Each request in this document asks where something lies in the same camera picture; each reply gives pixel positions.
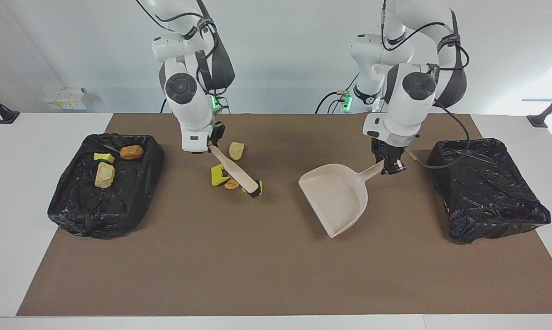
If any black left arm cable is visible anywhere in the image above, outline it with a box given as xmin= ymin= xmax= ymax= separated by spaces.
xmin=380 ymin=0 xmax=471 ymax=170

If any black camera stand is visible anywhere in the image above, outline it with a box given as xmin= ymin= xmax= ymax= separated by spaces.
xmin=0 ymin=88 xmax=20 ymax=125
xmin=527 ymin=89 xmax=552 ymax=128

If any orange-brown sponge chunk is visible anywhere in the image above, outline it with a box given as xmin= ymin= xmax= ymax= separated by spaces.
xmin=120 ymin=145 xmax=145 ymax=160

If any curved yellow sponge piece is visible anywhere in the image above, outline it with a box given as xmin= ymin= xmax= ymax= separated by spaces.
xmin=211 ymin=164 xmax=230 ymax=187

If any beige hand brush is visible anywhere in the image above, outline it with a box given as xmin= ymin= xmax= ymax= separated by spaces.
xmin=209 ymin=145 xmax=263 ymax=198

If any white wall socket box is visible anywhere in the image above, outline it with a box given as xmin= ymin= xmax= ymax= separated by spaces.
xmin=44 ymin=87 xmax=92 ymax=110

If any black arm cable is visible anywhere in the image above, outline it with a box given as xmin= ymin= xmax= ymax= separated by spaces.
xmin=136 ymin=0 xmax=221 ymax=97
xmin=380 ymin=0 xmax=471 ymax=170

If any brown table mat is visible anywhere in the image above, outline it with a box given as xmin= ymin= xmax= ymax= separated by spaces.
xmin=17 ymin=113 xmax=552 ymax=317

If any beige plastic dustpan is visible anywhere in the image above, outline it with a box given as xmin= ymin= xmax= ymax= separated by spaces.
xmin=298 ymin=159 xmax=386 ymax=239

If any cream sponge chunk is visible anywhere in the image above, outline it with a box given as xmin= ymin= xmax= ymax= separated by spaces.
xmin=94 ymin=162 xmax=116 ymax=189

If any black base cable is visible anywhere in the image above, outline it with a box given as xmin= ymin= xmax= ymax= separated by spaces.
xmin=315 ymin=71 xmax=361 ymax=114
xmin=160 ymin=94 xmax=231 ymax=114

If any black bag-lined bin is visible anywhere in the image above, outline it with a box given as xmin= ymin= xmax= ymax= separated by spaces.
xmin=47 ymin=133 xmax=165 ymax=239
xmin=427 ymin=137 xmax=552 ymax=244

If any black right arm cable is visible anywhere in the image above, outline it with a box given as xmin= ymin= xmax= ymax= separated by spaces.
xmin=136 ymin=0 xmax=221 ymax=97

